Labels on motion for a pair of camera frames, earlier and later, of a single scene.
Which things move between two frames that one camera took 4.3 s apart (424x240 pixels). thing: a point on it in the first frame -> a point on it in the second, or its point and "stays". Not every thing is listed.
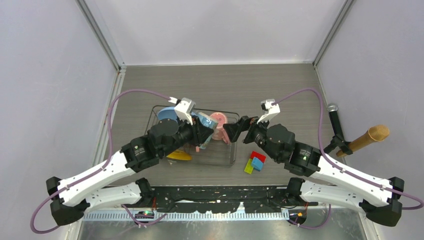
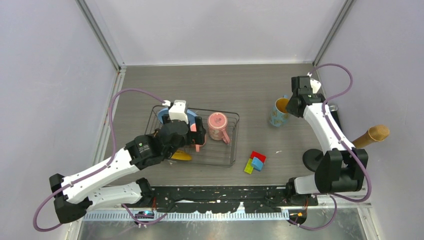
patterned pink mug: [220, 132] stays
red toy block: [259, 156] stays
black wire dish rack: [219, 150] stays
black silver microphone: [332, 108] stays
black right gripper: [233, 130] -> [290, 109]
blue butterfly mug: [208, 121] -> [279, 117]
